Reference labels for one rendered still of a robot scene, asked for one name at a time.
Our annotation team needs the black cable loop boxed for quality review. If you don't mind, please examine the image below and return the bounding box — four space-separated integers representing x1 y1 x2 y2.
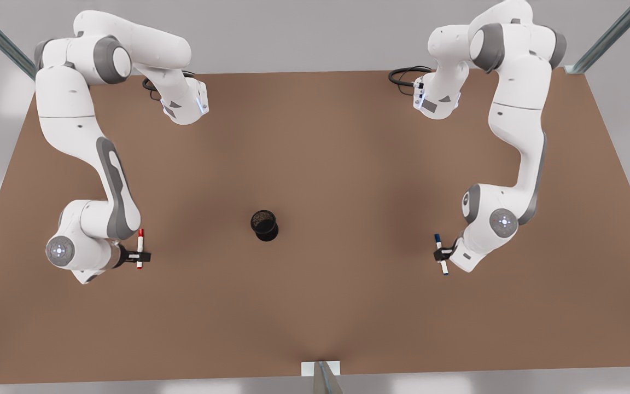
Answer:
142 70 197 101
388 66 434 97

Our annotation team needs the black mesh pen cup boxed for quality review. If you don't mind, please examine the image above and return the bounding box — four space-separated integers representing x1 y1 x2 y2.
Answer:
250 210 279 242

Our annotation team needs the blue capped white marker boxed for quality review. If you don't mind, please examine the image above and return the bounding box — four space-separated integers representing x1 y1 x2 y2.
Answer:
434 234 450 275

